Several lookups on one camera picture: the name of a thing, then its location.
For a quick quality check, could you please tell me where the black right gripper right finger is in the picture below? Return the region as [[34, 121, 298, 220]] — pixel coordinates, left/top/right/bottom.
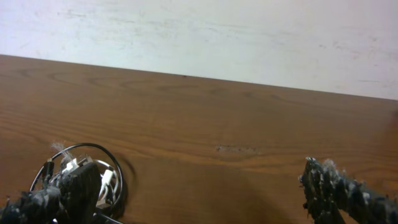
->
[[298, 157, 397, 224]]

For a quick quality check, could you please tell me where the thick black cable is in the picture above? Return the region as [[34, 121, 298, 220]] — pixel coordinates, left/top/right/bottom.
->
[[29, 142, 124, 224]]

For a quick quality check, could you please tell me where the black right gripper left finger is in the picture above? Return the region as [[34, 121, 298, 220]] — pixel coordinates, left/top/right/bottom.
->
[[1, 162, 101, 224]]

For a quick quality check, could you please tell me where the white usb cable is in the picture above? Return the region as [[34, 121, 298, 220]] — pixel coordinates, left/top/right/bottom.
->
[[55, 157, 121, 209]]

